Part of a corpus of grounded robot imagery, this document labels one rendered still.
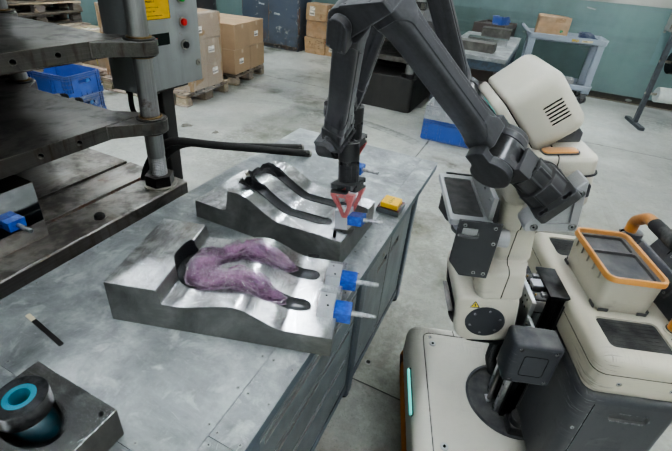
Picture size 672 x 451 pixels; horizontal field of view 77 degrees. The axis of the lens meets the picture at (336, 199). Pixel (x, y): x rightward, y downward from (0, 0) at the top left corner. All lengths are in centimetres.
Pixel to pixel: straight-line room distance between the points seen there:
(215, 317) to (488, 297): 68
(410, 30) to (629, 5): 685
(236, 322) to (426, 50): 66
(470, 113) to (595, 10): 672
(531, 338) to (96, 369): 100
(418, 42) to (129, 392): 82
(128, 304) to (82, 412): 26
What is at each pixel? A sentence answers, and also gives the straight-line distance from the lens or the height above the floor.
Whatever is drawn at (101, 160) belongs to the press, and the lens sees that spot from 190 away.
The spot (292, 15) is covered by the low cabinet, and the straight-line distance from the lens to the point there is 809.
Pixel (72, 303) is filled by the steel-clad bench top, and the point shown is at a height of 80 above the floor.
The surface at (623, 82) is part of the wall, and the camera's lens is 764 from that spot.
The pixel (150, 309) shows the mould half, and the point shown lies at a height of 85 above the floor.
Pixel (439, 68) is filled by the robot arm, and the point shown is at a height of 140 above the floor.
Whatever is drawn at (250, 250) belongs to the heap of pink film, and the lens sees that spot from 105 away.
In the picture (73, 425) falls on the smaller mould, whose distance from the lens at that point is 87.
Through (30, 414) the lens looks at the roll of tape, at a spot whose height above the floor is 90.
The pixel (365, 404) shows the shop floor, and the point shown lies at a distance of 189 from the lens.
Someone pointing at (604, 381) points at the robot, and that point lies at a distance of 124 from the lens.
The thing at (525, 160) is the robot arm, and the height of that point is 125.
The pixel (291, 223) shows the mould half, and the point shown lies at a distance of 120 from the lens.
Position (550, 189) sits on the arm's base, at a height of 121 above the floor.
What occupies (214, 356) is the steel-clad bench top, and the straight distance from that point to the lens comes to 98.
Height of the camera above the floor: 155
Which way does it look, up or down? 30 degrees down
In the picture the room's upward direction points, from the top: 5 degrees clockwise
